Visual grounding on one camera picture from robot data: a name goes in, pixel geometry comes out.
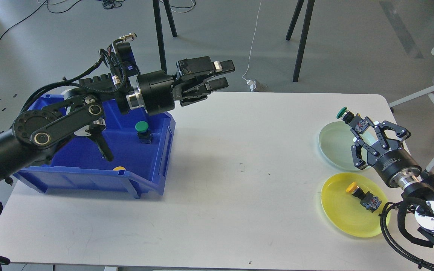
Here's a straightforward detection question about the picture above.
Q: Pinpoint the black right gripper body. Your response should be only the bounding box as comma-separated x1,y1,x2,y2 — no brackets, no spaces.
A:
366,141,422,188

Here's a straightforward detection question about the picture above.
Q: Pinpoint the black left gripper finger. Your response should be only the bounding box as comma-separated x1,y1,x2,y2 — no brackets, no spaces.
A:
204,77,229,93
214,59,235,75

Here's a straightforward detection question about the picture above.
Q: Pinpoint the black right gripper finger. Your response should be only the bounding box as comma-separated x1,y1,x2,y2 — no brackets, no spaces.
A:
351,117,379,170
372,121,411,153

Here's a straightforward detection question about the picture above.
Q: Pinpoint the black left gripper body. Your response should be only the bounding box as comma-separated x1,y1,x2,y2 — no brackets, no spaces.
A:
137,56,217,116

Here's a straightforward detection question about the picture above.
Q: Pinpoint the green push button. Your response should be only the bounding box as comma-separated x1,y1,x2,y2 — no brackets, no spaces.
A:
336,107,370,134

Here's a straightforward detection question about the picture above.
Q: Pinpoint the yellow push button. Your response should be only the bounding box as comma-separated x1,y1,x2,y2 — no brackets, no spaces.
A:
345,182,382,212

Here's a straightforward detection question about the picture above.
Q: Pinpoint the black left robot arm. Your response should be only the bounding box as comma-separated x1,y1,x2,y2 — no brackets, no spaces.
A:
0,33,235,184

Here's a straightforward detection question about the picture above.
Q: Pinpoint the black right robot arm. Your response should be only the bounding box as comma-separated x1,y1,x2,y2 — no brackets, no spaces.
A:
342,111,434,247

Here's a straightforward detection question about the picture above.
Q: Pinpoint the light green plate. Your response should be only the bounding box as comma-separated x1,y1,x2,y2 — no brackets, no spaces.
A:
318,121,360,172

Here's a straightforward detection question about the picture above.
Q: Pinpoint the green button right in bin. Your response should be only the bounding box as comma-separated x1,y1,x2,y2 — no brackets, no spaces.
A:
135,121,152,144

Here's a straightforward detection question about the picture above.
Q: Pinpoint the yellow plate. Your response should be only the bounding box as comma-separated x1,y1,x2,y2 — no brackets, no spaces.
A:
320,172,388,238

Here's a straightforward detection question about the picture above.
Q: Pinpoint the yellow button front of bin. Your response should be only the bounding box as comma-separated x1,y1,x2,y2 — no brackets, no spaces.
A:
113,166,126,171

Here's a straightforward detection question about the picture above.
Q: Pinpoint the white power adapter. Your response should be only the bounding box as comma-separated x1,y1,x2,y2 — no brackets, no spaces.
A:
246,79,267,93

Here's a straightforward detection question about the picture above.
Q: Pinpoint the blue plastic bin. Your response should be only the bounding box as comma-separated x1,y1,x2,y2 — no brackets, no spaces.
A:
14,100,176,198

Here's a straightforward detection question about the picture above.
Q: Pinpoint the black stand leg left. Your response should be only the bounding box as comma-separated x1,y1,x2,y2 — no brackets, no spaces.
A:
152,0,178,73

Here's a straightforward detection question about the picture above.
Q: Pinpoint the black stand leg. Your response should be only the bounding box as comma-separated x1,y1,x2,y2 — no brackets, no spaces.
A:
285,0,315,82
152,0,178,73

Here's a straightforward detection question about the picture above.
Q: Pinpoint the black stand leg right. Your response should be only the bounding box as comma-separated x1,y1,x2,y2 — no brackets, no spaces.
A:
285,0,315,82

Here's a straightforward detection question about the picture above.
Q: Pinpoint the white cable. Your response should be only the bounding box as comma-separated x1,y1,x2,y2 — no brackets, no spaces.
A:
242,0,263,81

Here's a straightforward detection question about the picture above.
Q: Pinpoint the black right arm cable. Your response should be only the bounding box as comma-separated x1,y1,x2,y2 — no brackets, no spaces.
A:
380,201,434,271

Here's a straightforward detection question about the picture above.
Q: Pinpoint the black floor cable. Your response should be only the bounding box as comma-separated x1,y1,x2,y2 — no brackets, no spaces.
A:
0,0,82,64

